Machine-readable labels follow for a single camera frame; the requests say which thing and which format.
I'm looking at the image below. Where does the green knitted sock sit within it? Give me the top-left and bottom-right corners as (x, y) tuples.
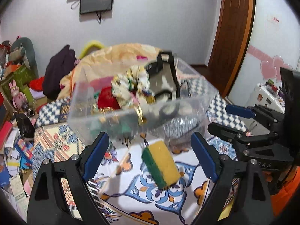
(90, 120), (132, 138)

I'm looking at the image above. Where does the bagged silver scouring pad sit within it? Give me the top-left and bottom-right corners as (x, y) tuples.
(163, 116), (201, 145)

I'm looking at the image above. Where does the yellow green sponge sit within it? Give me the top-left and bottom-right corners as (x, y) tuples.
(141, 139), (181, 189)

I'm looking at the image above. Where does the black white braided cord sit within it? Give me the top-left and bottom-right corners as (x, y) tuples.
(179, 79), (192, 99)

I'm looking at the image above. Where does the red velvet pouch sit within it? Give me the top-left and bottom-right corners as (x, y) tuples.
(97, 86), (120, 110)

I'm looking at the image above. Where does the floral fabric scrunchie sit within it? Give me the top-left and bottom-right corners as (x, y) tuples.
(111, 65), (156, 109)

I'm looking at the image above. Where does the black white tote bag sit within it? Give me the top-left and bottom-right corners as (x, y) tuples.
(144, 50), (181, 122)

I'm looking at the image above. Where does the white appliance with stickers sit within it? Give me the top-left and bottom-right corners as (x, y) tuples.
(246, 83), (285, 113)

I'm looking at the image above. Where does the orange right sleeve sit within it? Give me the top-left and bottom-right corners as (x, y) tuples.
(271, 166), (299, 217)

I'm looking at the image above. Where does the patchwork patterned bedspread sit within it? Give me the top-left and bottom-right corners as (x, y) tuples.
(30, 77), (249, 225)

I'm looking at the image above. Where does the colourful pencil case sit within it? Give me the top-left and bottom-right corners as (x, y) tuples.
(15, 139), (34, 166)

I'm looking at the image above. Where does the black plastic bag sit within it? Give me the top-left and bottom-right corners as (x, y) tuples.
(14, 113), (35, 140)

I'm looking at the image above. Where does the white wardrobe sliding door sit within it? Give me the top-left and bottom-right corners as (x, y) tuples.
(228, 0), (299, 106)

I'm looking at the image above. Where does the brown wooden door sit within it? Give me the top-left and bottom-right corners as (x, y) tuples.
(208, 0), (255, 97)

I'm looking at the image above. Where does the clear plastic storage box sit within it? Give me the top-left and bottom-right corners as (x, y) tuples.
(67, 52), (218, 145)

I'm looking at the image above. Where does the red gift box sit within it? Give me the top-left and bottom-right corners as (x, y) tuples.
(0, 121), (13, 149)

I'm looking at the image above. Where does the pink rabbit figurine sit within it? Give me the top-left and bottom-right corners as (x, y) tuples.
(9, 79), (35, 117)

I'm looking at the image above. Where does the beige fleece blanket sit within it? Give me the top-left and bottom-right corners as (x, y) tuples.
(57, 43), (163, 100)

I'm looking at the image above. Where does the dark purple jacket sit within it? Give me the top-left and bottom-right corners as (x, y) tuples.
(42, 45), (77, 100)

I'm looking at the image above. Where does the green cardboard box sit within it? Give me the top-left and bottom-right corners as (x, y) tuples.
(1, 65), (37, 98)

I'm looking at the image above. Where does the grey plush wolf toy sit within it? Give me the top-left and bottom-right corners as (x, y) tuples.
(9, 37), (38, 78)

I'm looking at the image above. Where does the yellow plush ring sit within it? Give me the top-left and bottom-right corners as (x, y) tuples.
(79, 40), (106, 59)

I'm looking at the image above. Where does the small wall monitor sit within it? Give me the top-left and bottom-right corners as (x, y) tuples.
(79, 0), (113, 15)

